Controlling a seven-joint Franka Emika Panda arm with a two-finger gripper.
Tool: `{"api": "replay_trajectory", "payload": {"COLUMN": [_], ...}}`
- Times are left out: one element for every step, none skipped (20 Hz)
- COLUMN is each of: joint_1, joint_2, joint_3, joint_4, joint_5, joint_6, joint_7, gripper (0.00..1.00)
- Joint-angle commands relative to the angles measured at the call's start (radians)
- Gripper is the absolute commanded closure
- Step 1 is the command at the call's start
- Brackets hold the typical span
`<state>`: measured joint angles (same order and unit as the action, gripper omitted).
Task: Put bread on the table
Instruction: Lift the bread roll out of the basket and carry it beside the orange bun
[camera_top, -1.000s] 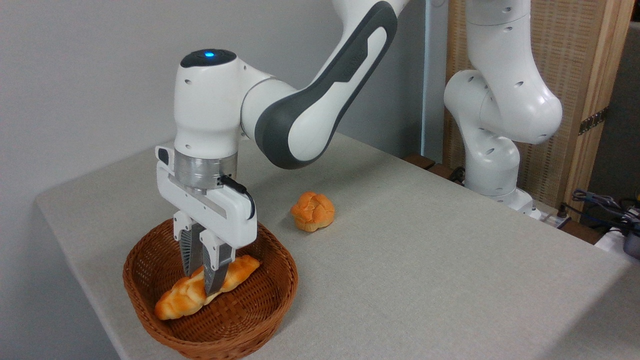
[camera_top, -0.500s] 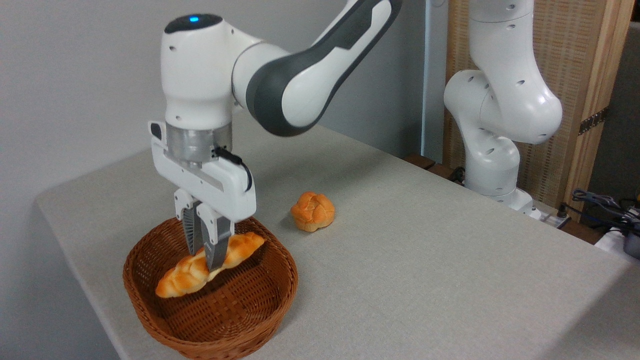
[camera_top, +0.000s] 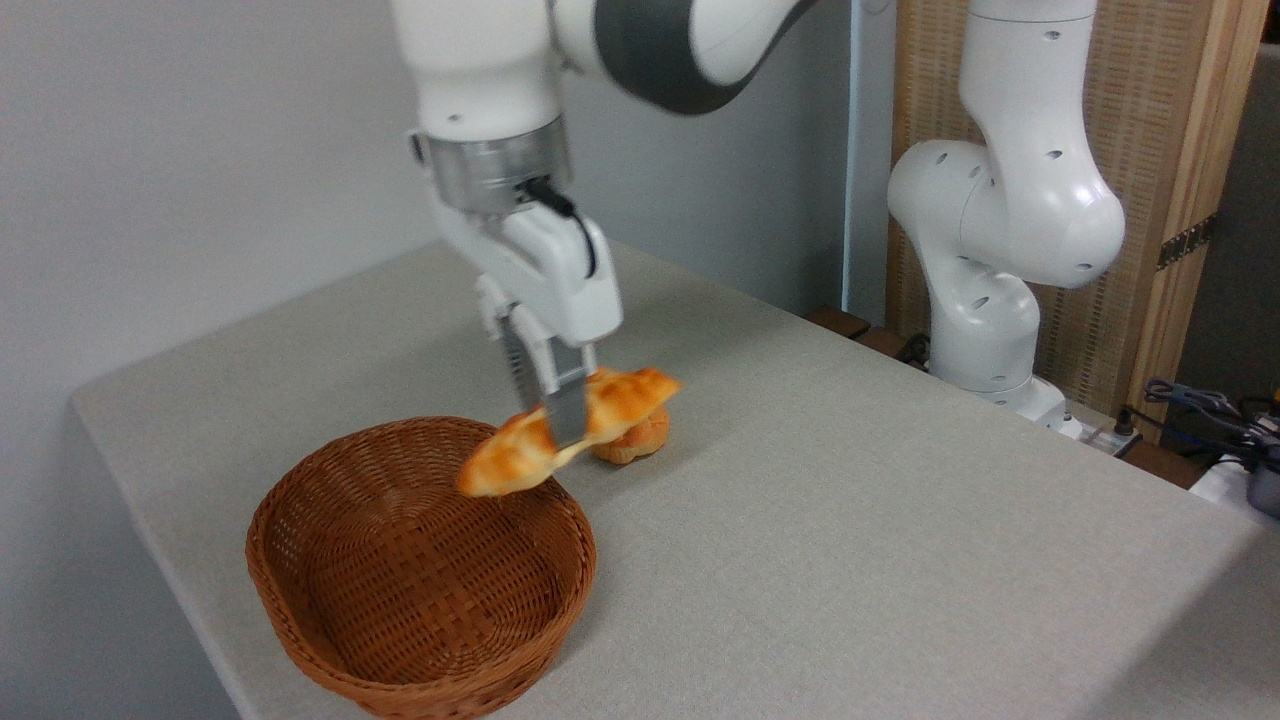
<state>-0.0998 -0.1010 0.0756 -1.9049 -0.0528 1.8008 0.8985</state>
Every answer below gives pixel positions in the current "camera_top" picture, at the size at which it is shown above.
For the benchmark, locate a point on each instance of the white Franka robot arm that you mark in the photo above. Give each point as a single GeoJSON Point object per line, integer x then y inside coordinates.
{"type": "Point", "coordinates": [1010, 200]}

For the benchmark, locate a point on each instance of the round knotted bread roll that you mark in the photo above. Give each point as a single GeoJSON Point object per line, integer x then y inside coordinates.
{"type": "Point", "coordinates": [632, 447]}

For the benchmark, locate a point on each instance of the white power strip with plug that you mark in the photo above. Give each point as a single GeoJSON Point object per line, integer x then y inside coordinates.
{"type": "Point", "coordinates": [1105, 435]}

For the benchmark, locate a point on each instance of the pale blue vertical strip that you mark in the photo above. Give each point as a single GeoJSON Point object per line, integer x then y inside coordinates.
{"type": "Point", "coordinates": [855, 150]}

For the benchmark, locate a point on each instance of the wooden framed rattan panel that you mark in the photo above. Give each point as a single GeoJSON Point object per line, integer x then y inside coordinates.
{"type": "Point", "coordinates": [1150, 100]}

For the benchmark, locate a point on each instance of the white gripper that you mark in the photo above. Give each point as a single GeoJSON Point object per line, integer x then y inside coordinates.
{"type": "Point", "coordinates": [550, 280]}

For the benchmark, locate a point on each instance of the dark grey device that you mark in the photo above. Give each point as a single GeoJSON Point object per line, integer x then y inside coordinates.
{"type": "Point", "coordinates": [1265, 490]}

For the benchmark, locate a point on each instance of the brown wooden base board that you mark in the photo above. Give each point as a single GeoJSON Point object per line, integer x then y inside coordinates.
{"type": "Point", "coordinates": [860, 332]}

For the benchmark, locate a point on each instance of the long braided bread loaf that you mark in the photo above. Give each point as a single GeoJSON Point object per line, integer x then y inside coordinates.
{"type": "Point", "coordinates": [500, 465]}

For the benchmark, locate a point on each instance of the white cloth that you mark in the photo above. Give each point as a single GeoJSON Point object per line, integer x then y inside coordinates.
{"type": "Point", "coordinates": [1220, 485]}

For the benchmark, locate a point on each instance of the metal hinge on panel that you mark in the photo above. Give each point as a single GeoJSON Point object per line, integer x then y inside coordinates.
{"type": "Point", "coordinates": [1186, 243]}

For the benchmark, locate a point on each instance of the brown wicker basket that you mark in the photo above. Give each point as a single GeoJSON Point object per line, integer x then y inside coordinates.
{"type": "Point", "coordinates": [400, 600]}

